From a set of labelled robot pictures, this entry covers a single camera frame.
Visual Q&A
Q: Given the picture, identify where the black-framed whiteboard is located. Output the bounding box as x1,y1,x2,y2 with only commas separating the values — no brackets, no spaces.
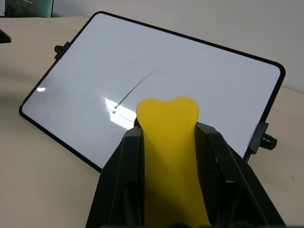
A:
19,10,286,173

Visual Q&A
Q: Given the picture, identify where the black flat object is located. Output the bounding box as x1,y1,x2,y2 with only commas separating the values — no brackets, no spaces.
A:
0,28,12,44

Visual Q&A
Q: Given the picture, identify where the yellow whiteboard eraser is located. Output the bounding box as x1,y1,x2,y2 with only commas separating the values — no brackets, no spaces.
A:
136,95,212,228

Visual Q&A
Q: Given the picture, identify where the dark monitor screen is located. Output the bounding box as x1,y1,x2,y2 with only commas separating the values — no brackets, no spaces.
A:
0,0,55,19

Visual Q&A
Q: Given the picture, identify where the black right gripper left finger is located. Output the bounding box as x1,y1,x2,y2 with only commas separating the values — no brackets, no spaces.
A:
85,125,145,228

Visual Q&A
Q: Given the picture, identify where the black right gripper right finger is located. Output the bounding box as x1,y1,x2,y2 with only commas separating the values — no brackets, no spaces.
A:
194,121,285,228

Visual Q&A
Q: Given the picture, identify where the black whiteboard stand knob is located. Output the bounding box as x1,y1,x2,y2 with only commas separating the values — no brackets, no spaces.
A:
54,41,71,60
242,122,278,163

